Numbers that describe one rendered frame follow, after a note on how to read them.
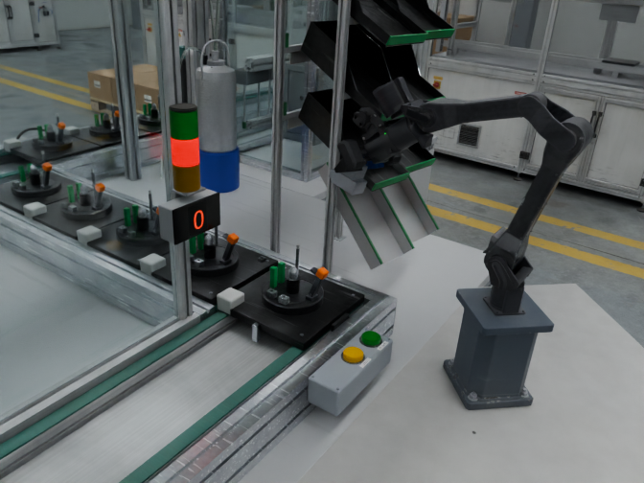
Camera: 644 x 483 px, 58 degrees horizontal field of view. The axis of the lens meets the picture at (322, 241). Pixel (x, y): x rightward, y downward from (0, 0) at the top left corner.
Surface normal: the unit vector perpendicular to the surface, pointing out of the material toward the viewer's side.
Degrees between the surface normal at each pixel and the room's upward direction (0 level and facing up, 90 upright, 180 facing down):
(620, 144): 90
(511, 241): 61
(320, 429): 0
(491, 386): 90
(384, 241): 45
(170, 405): 0
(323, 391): 90
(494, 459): 0
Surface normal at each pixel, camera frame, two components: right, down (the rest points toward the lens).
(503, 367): 0.16, 0.44
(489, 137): -0.58, 0.33
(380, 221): 0.54, -0.39
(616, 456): 0.06, -0.89
